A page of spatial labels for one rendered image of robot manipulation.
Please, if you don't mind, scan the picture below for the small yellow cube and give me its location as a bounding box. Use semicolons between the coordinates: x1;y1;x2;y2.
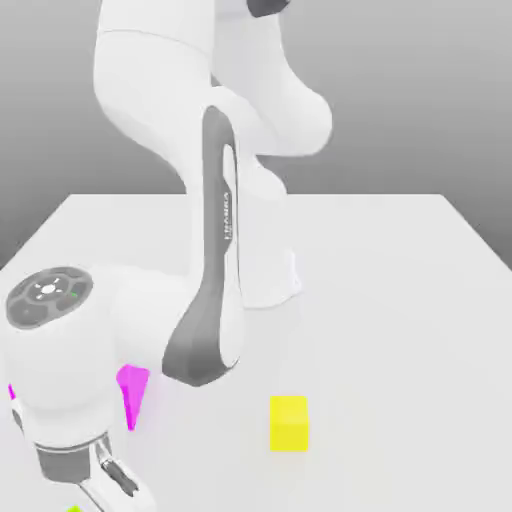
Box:
269;395;310;454

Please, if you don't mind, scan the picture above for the large magenta box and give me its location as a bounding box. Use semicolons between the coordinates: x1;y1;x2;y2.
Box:
7;363;152;433

